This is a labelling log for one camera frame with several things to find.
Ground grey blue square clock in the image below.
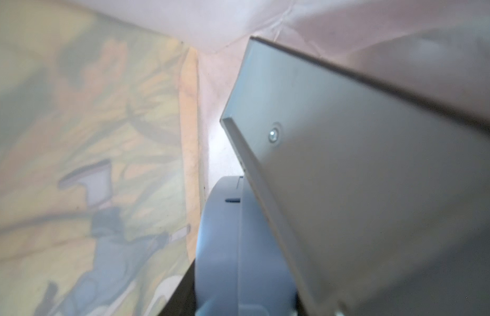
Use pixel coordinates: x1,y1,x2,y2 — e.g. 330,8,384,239
221,18,490,315

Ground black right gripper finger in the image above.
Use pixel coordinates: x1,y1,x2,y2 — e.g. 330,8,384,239
158,261,196,316

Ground white canvas bag yellow handles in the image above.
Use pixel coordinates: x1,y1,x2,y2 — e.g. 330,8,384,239
0,1,490,315

